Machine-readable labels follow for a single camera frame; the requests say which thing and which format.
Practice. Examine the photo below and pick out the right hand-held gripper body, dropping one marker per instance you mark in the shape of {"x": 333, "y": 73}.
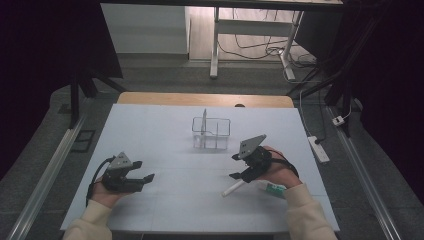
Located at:
{"x": 257, "y": 161}

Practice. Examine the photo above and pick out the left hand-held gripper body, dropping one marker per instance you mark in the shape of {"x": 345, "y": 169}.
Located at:
{"x": 120, "y": 181}

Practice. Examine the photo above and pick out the white pen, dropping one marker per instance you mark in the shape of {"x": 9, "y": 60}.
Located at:
{"x": 232, "y": 188}

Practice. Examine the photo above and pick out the clear plastic organizer box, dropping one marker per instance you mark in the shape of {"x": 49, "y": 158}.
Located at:
{"x": 213, "y": 133}

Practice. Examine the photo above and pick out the green and white tube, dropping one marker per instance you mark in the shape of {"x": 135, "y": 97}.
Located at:
{"x": 275, "y": 190}

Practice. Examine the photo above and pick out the silver pen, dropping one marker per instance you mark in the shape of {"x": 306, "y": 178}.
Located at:
{"x": 204, "y": 121}

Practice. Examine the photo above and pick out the person's left hand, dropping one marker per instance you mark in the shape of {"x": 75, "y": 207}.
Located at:
{"x": 104, "y": 196}

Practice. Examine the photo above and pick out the person's right hand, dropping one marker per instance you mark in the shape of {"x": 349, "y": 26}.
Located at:
{"x": 283, "y": 173}

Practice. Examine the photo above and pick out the white table cover board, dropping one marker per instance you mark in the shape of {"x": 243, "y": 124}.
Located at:
{"x": 186, "y": 213}

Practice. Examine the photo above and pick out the white power strip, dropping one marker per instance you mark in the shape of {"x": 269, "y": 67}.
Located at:
{"x": 318, "y": 149}

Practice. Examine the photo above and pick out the black tripod stand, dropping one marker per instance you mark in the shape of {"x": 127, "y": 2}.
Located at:
{"x": 75, "y": 100}

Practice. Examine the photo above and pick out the small white adapter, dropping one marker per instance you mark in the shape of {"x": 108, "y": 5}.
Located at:
{"x": 338, "y": 120}

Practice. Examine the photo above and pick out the black metal stand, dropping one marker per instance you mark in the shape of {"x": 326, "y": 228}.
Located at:
{"x": 345, "y": 86}

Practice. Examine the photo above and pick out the white cabinet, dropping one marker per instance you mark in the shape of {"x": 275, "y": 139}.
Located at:
{"x": 143, "y": 30}

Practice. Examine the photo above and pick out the aluminium floor rail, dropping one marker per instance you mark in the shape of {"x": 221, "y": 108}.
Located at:
{"x": 43, "y": 180}
{"x": 366, "y": 180}

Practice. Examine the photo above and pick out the white desk frame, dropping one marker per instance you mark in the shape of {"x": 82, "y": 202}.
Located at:
{"x": 253, "y": 27}

